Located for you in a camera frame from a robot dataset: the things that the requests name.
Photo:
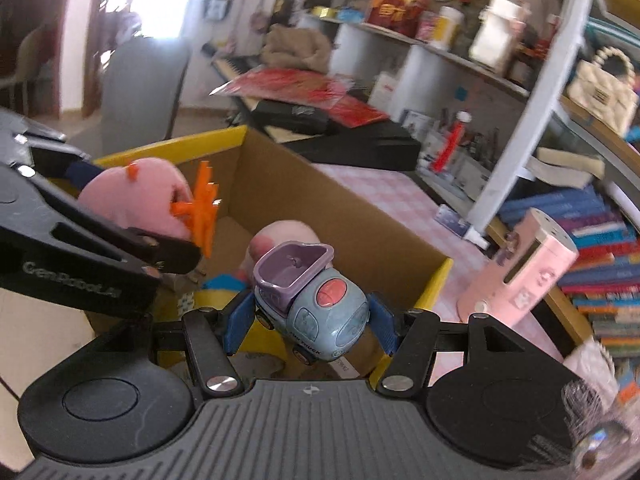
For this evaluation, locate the white quilted pouch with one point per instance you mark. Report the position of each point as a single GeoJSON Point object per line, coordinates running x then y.
{"type": "Point", "coordinates": [594, 364]}

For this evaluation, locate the purple blue toy truck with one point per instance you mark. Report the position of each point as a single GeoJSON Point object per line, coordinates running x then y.
{"type": "Point", "coordinates": [301, 295]}

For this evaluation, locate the black keyboard piano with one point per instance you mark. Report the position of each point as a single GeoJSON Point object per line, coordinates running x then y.
{"type": "Point", "coordinates": [313, 134]}

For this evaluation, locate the large pink plush pig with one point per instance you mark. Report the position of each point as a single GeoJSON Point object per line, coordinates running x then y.
{"type": "Point", "coordinates": [280, 244]}

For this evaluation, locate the white side shelf unit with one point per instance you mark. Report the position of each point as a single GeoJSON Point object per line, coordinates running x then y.
{"type": "Point", "coordinates": [429, 81]}

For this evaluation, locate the grey chair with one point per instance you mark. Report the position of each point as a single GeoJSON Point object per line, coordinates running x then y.
{"type": "Point", "coordinates": [141, 91]}

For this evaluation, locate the pink cylindrical dispenser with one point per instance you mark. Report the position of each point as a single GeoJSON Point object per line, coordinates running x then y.
{"type": "Point", "coordinates": [535, 255]}

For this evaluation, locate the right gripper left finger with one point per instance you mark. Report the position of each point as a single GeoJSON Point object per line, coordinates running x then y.
{"type": "Point", "coordinates": [211, 336]}

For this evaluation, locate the red plastic bag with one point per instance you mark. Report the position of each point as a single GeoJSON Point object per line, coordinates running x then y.
{"type": "Point", "coordinates": [300, 87]}

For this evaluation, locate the yellow tape roll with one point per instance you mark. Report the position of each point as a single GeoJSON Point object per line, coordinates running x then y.
{"type": "Point", "coordinates": [237, 327]}

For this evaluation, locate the cream quilted handbag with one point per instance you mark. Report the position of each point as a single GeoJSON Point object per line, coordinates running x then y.
{"type": "Point", "coordinates": [606, 97]}

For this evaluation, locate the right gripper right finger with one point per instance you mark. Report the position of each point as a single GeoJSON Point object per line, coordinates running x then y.
{"type": "Point", "coordinates": [408, 338]}

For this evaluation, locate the white yellow bottle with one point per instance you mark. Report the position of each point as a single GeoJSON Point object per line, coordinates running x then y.
{"type": "Point", "coordinates": [446, 27]}

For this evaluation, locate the yellow cardboard box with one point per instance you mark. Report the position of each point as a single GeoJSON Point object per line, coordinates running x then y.
{"type": "Point", "coordinates": [266, 196]}

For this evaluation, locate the beige folded cloth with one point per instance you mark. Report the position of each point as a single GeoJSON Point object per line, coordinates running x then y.
{"type": "Point", "coordinates": [296, 48]}

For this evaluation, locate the small pink plush toy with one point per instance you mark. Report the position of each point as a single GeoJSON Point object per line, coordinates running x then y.
{"type": "Point", "coordinates": [152, 195]}

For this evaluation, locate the white bookshelf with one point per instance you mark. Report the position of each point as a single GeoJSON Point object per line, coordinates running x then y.
{"type": "Point", "coordinates": [574, 168]}

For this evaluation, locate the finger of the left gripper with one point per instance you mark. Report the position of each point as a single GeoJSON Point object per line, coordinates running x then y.
{"type": "Point", "coordinates": [167, 254]}
{"type": "Point", "coordinates": [43, 149]}

